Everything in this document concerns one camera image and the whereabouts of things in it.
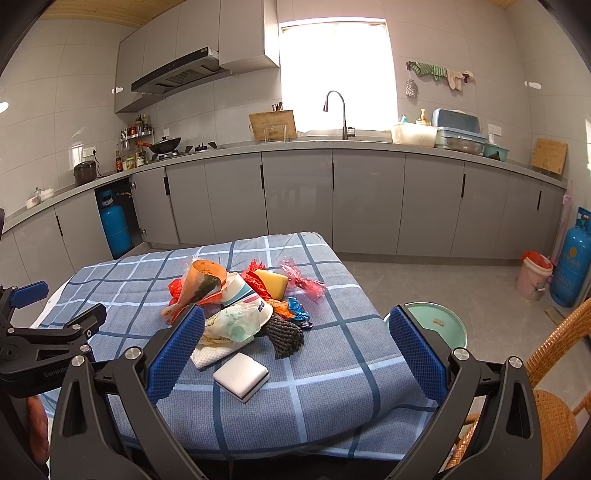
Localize white cloth rag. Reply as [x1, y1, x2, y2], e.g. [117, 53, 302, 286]
[190, 342, 242, 370]

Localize white black sponge block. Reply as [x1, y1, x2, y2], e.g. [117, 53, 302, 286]
[213, 353, 270, 403]

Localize orange plastic wrapper cone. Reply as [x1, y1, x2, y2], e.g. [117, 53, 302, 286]
[160, 259, 228, 325]

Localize white plastic bag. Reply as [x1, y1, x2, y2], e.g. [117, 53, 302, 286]
[198, 300, 273, 346]

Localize red plastic bag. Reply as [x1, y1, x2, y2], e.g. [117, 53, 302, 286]
[239, 260, 271, 300]

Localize dark knitted scrub cloth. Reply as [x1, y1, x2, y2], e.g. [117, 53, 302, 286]
[264, 313, 304, 359]

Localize orange blue snack wrapper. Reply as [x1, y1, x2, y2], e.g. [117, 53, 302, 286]
[267, 297, 314, 330]

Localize yellow sponge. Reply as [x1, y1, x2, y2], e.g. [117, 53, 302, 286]
[254, 269, 288, 300]

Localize pink cellophane bag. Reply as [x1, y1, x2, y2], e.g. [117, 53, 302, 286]
[280, 258, 325, 301]

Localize striped paper cup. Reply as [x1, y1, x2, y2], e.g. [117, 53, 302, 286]
[221, 272, 259, 308]

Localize green round trash basin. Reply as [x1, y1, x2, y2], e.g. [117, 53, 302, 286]
[405, 301, 468, 349]

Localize grey kitchen cabinets counter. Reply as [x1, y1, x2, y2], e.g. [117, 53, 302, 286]
[1, 141, 566, 288]

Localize person left hand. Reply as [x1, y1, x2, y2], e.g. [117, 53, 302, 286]
[27, 396, 50, 465]

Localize wicker chair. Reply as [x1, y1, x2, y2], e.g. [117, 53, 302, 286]
[445, 297, 591, 480]

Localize blue gas cylinder under counter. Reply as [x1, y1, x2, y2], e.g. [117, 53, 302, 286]
[98, 190, 132, 258]

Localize rice cooker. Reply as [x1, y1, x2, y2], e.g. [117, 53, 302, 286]
[73, 160, 97, 186]

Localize blue plaid tablecloth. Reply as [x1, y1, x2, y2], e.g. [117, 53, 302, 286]
[36, 232, 436, 460]

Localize pink bucket red lid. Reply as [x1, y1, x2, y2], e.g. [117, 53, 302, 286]
[515, 251, 553, 303]

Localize spice rack with bottles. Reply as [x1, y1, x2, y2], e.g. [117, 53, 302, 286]
[115, 113, 154, 172]

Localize blue gas cylinder right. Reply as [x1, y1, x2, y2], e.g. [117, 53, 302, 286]
[550, 207, 591, 308]

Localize black wok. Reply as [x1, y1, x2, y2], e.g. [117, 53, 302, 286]
[136, 137, 181, 155]

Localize range hood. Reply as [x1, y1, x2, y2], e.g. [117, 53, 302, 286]
[131, 47, 231, 97]

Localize wooden cutting board right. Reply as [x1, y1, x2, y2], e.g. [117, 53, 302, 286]
[531, 138, 568, 175]

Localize wooden cutting board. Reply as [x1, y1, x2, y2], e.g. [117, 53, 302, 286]
[249, 110, 297, 142]
[531, 138, 568, 175]

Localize teal small basket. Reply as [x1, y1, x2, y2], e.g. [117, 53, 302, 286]
[483, 143, 509, 162]

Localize wooden cutting board left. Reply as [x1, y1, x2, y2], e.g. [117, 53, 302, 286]
[249, 110, 297, 142]

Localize blue dish rack box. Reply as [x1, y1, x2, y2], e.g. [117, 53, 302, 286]
[432, 108, 487, 156]

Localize white plastic container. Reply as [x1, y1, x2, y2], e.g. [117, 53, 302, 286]
[392, 122, 438, 148]

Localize chrome sink faucet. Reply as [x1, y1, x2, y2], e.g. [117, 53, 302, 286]
[321, 90, 357, 141]

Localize beige hanging gloves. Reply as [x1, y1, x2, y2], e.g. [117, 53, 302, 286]
[447, 69, 475, 92]

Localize hanging steel scrubber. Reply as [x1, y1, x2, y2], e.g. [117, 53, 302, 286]
[405, 70, 418, 99]

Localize green striped hanging towel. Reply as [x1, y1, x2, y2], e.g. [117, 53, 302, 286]
[407, 61, 448, 82]

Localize pink mop handle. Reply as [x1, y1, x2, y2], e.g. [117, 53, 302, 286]
[551, 180, 573, 266]

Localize upper wall cabinets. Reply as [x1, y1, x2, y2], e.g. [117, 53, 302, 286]
[114, 1, 280, 113]

